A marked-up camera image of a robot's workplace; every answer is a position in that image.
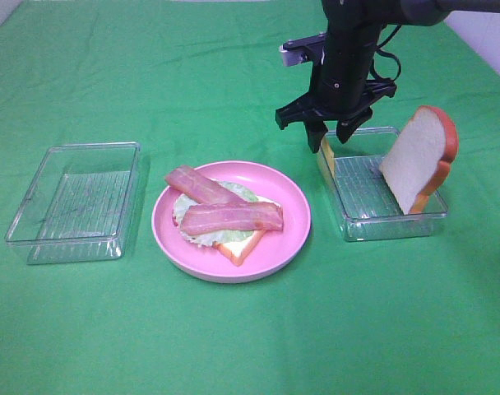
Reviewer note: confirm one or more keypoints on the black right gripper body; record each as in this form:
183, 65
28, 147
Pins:
332, 98

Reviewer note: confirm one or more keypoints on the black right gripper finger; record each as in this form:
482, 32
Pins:
346, 128
316, 131

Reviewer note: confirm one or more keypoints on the yellow cheese slice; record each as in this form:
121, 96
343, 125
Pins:
326, 162

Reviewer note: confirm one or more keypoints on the toast bread slice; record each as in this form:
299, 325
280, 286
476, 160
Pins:
236, 252
420, 159

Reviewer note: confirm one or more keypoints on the green lettuce leaf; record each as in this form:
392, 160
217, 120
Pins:
183, 203

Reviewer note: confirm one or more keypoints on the bacon strip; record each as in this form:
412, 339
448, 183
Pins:
198, 187
241, 216

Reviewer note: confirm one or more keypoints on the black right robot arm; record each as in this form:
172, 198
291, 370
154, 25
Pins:
354, 27

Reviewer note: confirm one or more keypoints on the right clear plastic tray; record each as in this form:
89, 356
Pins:
364, 206

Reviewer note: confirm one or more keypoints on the clear plastic tray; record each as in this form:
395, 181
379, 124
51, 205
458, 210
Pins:
364, 206
78, 207

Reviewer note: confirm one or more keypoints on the pink round plate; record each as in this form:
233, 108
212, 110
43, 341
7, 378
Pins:
273, 251

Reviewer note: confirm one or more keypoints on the green tablecloth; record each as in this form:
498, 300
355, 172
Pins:
200, 82

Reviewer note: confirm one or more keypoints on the left clear plastic tray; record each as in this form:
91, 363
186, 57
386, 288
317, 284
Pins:
78, 207

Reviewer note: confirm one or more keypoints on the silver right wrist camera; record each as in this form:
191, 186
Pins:
307, 49

